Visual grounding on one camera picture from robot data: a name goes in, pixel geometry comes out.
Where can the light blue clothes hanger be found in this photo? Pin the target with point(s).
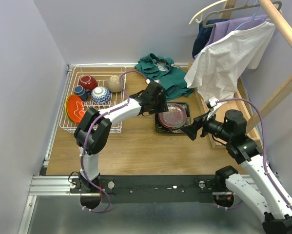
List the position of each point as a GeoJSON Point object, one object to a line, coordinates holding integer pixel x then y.
{"type": "Point", "coordinates": [252, 19]}

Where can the blue mug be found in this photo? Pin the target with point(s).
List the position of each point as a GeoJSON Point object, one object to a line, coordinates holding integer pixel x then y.
{"type": "Point", "coordinates": [81, 92]}

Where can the red bowl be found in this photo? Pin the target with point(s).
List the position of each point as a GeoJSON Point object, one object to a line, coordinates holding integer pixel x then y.
{"type": "Point", "coordinates": [88, 82]}

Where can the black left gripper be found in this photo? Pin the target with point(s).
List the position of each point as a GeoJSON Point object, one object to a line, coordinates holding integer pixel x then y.
{"type": "Point", "coordinates": [160, 99]}

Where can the black square floral plate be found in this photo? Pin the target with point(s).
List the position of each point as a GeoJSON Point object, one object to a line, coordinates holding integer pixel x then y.
{"type": "Point", "coordinates": [163, 130]}

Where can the grey clothes hanger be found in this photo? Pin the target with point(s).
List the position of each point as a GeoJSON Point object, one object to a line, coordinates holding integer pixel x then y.
{"type": "Point", "coordinates": [225, 12]}

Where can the navy blue garment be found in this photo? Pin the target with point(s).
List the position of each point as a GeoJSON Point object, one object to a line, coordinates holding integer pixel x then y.
{"type": "Point", "coordinates": [209, 35]}

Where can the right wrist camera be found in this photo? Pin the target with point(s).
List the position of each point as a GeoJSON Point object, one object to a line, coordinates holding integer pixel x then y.
{"type": "Point", "coordinates": [213, 104]}

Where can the cream clothes hanger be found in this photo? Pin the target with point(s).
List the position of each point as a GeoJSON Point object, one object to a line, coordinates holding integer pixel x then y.
{"type": "Point", "coordinates": [198, 17]}

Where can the green round plate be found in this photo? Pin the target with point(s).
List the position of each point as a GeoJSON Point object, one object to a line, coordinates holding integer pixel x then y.
{"type": "Point", "coordinates": [65, 108]}

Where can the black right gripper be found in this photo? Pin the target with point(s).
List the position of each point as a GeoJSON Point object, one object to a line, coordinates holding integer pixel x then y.
{"type": "Point", "coordinates": [191, 130]}

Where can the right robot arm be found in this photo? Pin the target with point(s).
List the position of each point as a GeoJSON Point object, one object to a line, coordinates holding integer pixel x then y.
{"type": "Point", "coordinates": [270, 202]}

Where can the orange round plate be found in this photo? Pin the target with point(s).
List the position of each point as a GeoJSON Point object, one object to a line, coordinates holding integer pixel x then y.
{"type": "Point", "coordinates": [75, 108]}

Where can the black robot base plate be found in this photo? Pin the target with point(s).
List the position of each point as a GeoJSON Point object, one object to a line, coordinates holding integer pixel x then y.
{"type": "Point", "coordinates": [151, 189]}

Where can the clear glass plate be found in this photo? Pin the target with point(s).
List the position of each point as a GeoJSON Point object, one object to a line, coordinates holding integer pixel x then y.
{"type": "Point", "coordinates": [175, 109]}

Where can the aluminium table rail frame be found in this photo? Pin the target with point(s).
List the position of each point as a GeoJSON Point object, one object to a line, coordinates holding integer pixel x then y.
{"type": "Point", "coordinates": [137, 150]}

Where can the beige ceramic bowl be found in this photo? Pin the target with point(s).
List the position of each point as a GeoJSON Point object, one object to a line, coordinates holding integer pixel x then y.
{"type": "Point", "coordinates": [114, 84]}

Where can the white wire dish rack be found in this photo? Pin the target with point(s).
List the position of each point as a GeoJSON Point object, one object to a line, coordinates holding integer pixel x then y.
{"type": "Point", "coordinates": [101, 74]}

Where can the red floral round plate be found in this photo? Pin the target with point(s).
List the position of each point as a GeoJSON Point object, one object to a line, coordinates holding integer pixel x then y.
{"type": "Point", "coordinates": [172, 121]}

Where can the white t-shirt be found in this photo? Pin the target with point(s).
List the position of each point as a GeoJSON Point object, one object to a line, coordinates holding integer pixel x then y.
{"type": "Point", "coordinates": [215, 71]}

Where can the purple shirt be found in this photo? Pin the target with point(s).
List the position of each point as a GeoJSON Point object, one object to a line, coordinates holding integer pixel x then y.
{"type": "Point", "coordinates": [233, 26]}

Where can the green hooded garment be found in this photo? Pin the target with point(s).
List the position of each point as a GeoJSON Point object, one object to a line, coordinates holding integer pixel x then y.
{"type": "Point", "coordinates": [163, 70]}

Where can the blue white patterned bowl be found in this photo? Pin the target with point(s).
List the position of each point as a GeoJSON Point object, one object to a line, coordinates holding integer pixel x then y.
{"type": "Point", "coordinates": [100, 95]}

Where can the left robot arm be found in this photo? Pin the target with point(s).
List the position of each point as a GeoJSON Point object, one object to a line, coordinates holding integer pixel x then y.
{"type": "Point", "coordinates": [93, 131]}

